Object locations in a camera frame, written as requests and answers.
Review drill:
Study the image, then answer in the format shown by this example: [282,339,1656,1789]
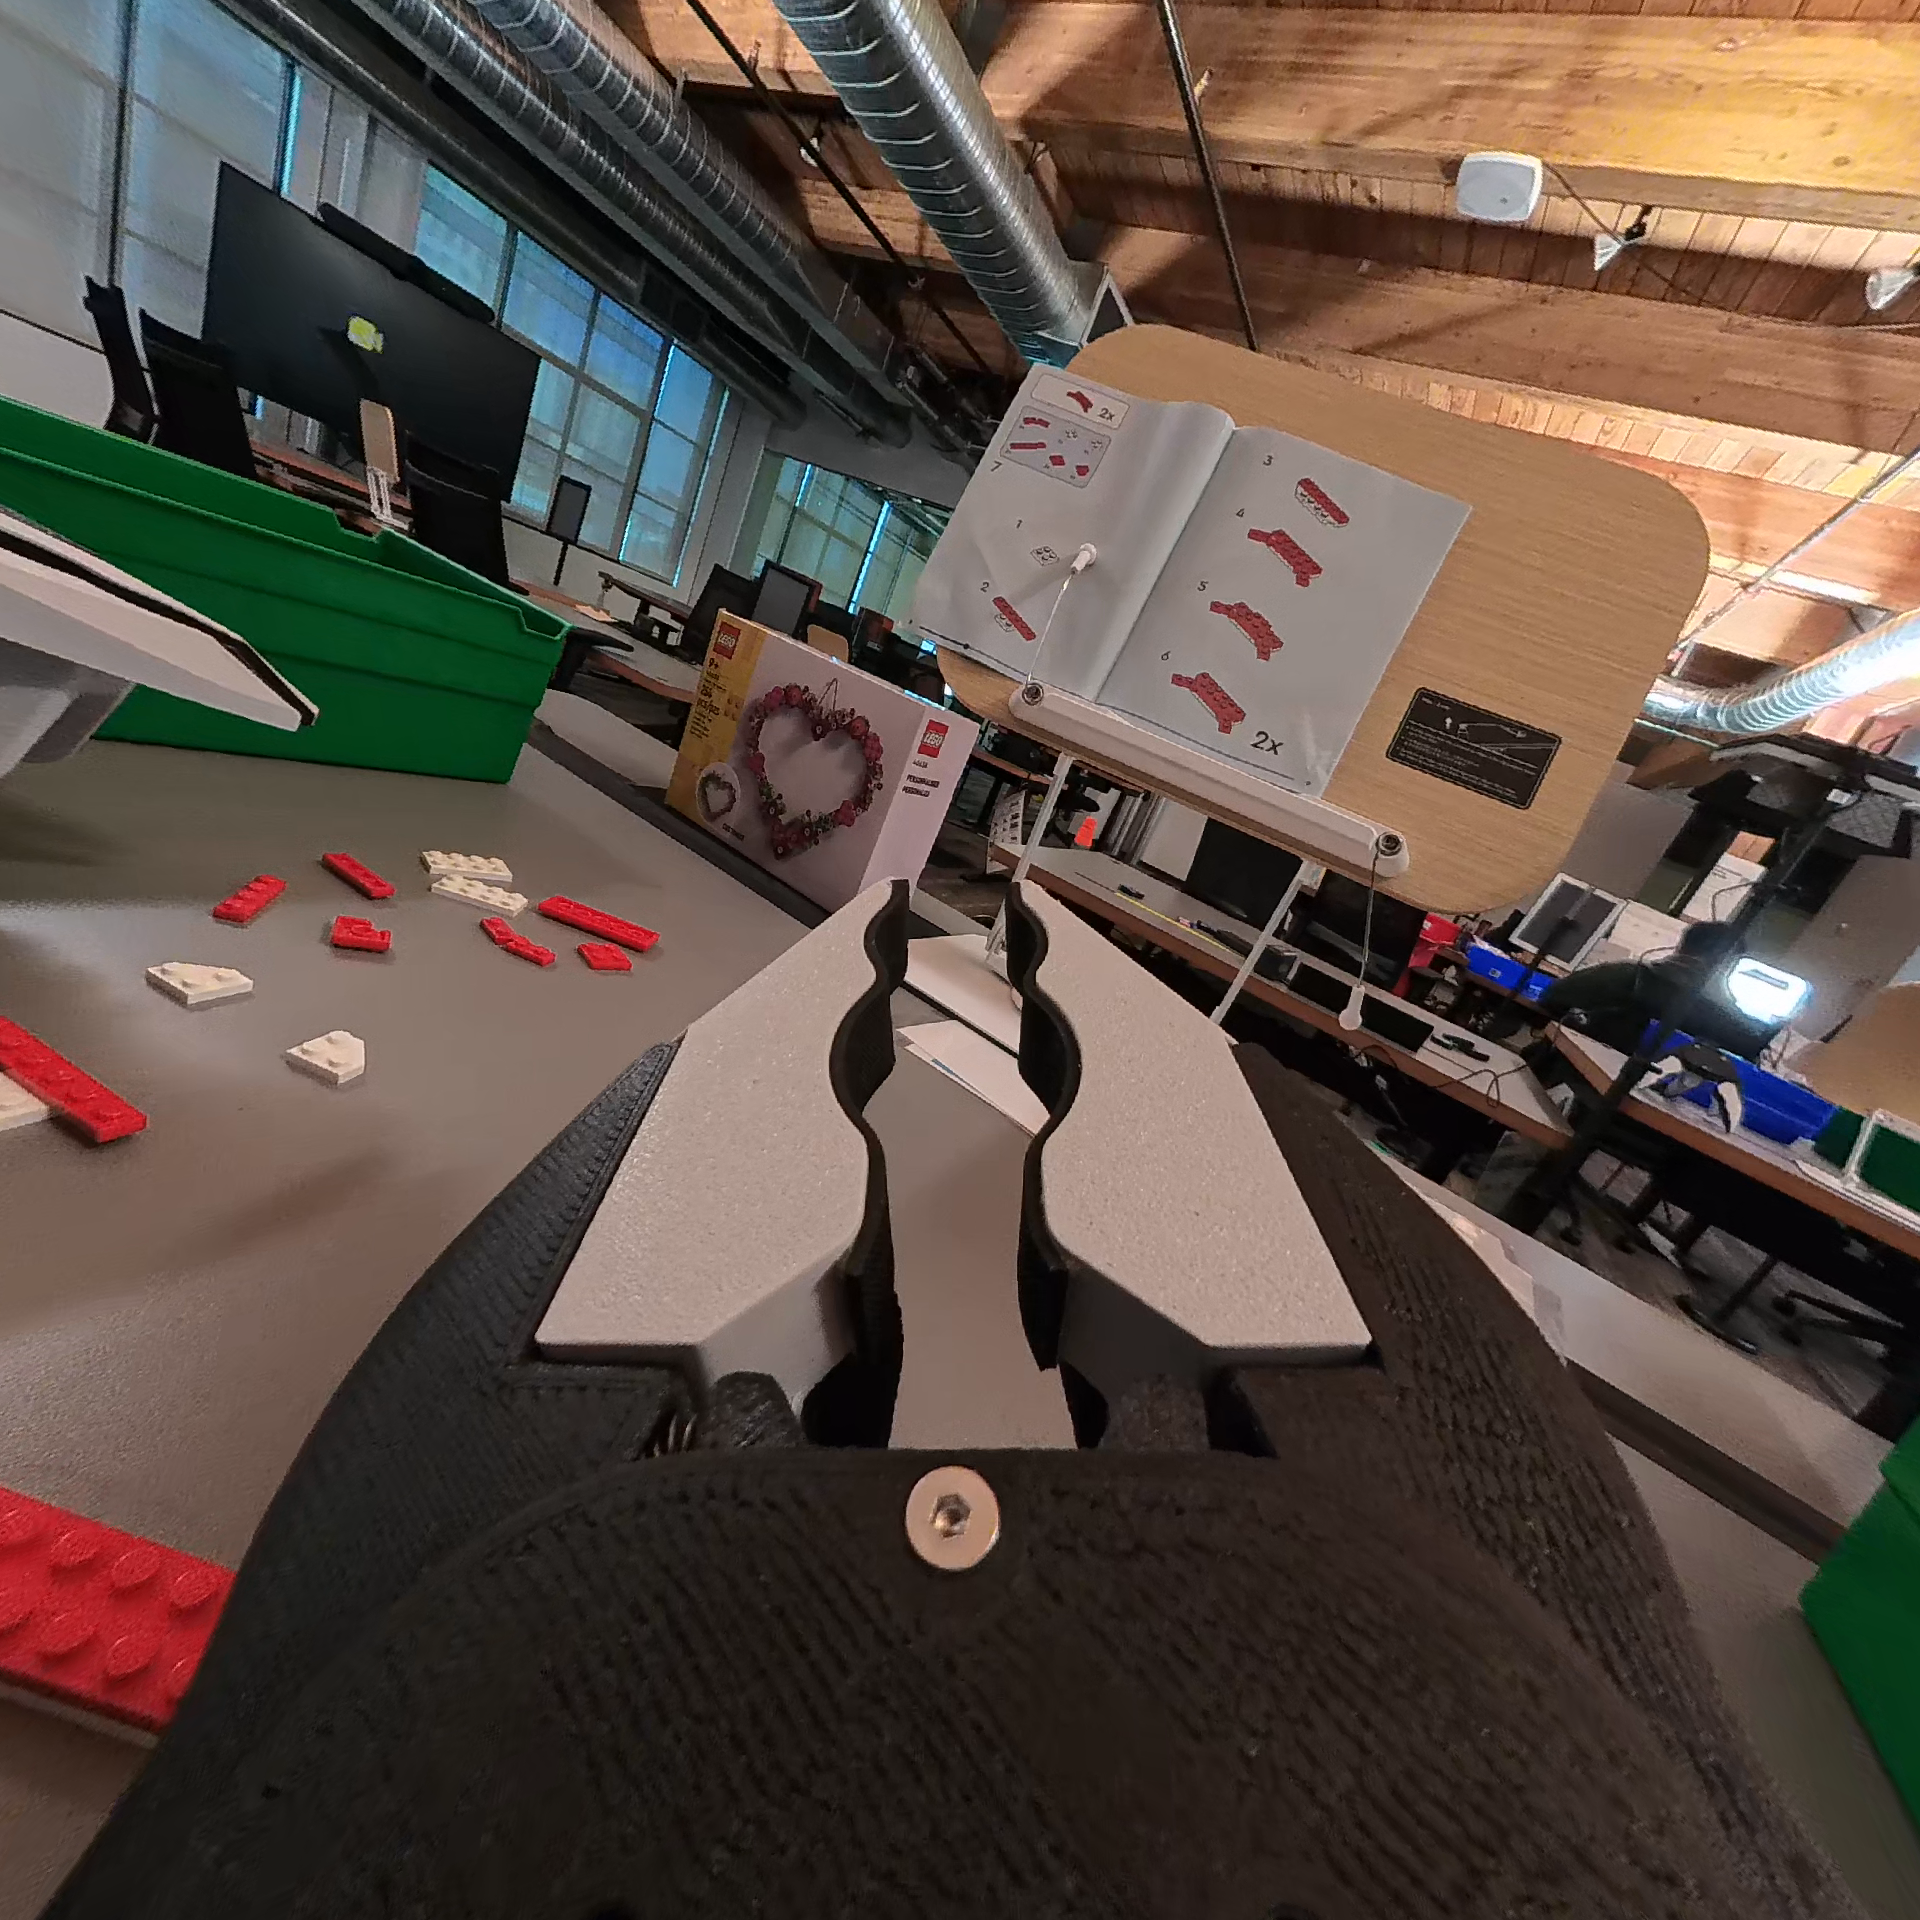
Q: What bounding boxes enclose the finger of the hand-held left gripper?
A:
[0,509,319,781]

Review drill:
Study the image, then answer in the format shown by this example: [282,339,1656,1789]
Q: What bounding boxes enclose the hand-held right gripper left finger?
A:
[533,880,912,1411]

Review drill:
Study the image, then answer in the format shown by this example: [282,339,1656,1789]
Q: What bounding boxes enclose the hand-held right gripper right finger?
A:
[1002,881,1375,1432]

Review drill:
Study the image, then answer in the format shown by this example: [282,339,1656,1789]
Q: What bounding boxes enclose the green plastic bin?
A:
[1798,1423,1920,1800]
[0,393,530,632]
[0,440,572,784]

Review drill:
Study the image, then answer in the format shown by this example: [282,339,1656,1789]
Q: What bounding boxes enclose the red white toy brick frame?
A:
[0,1017,234,1753]

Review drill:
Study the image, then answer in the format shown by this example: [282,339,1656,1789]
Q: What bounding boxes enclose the yellow white toy set box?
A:
[662,608,984,915]

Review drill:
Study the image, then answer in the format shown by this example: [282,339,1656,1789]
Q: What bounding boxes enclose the black office chair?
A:
[403,433,515,590]
[83,275,160,440]
[140,310,261,480]

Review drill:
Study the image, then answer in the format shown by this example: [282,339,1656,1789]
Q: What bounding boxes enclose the long office desk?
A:
[990,839,1568,1157]

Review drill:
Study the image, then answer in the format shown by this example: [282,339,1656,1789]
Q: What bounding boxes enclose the open instruction booklet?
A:
[912,367,1472,798]

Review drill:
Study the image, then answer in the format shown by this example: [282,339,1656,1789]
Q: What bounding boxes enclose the wooden book stand white base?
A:
[900,321,1712,1051]

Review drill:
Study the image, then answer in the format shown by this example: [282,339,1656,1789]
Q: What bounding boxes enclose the black standing desk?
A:
[1627,735,1920,840]

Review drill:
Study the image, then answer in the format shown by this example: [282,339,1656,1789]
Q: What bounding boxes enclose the large black wall screen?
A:
[200,161,541,483]

